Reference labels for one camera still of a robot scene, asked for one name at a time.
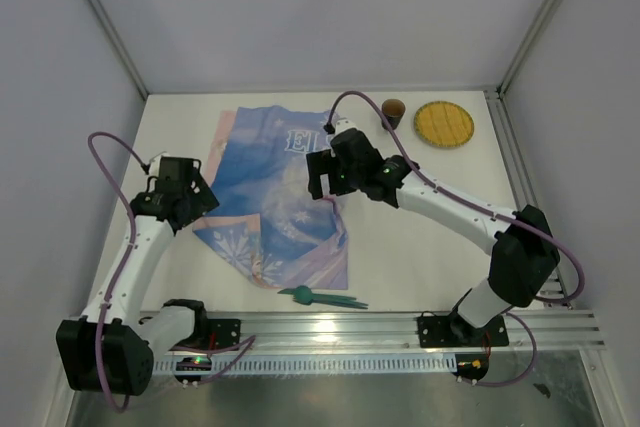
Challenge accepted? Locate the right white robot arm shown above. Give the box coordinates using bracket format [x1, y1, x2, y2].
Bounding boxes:
[306, 120, 560, 345]

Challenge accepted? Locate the teal plastic knife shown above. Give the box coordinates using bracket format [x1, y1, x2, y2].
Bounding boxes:
[279, 286, 335, 305]

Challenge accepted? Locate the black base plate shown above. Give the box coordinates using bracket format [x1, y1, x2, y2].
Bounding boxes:
[175, 318, 242, 350]
[416, 313, 510, 348]

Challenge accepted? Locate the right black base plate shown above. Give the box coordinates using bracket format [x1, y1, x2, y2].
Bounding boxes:
[416, 313, 510, 348]

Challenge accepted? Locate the yellow woven round plate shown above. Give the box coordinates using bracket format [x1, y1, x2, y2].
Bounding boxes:
[413, 100, 475, 149]

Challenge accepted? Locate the teal plastic spoon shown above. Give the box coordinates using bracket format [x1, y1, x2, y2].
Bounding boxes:
[292, 286, 352, 305]

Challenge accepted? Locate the white slotted cable duct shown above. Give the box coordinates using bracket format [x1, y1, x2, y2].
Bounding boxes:
[152, 351, 457, 377]

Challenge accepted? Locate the right aluminium side rail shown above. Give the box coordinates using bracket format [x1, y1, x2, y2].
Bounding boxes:
[484, 90, 572, 309]

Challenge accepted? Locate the dark teal plastic fork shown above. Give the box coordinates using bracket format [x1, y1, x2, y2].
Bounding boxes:
[317, 296, 369, 310]

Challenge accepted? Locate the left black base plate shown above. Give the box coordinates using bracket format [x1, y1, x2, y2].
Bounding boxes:
[175, 318, 242, 350]

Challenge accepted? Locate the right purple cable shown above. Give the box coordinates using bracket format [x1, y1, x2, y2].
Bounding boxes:
[323, 90, 586, 388]

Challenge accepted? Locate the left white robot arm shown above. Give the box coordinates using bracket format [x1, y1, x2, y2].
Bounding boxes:
[56, 155, 219, 396]

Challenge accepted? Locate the brown paper cup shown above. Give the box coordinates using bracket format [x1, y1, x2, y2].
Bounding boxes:
[381, 99, 406, 130]

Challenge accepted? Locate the aluminium front rail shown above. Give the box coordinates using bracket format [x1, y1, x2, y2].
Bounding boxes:
[209, 309, 605, 351]

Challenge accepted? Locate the blue pink Elsa cloth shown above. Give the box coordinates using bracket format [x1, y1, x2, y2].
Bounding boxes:
[193, 106, 348, 290]

